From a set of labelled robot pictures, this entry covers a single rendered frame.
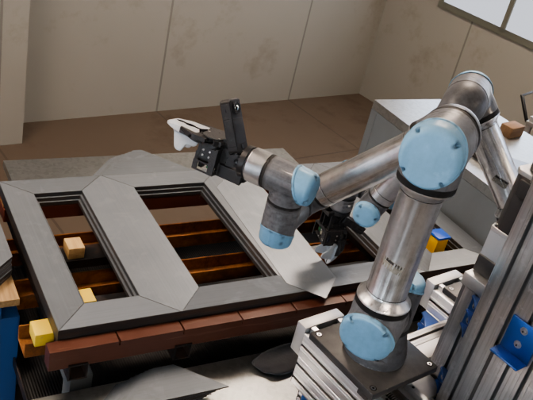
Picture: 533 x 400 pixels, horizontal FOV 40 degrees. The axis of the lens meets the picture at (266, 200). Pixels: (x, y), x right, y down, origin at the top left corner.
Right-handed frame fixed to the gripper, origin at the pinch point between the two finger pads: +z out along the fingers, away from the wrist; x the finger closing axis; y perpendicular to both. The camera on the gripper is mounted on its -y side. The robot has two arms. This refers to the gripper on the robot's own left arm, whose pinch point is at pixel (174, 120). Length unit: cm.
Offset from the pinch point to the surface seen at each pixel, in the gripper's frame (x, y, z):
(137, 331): 11, 62, 2
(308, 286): 57, 53, -26
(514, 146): 181, 16, -60
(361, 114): 431, 88, 71
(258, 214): 83, 49, 5
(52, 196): 43, 56, 60
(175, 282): 31, 56, 5
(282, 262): 63, 52, -15
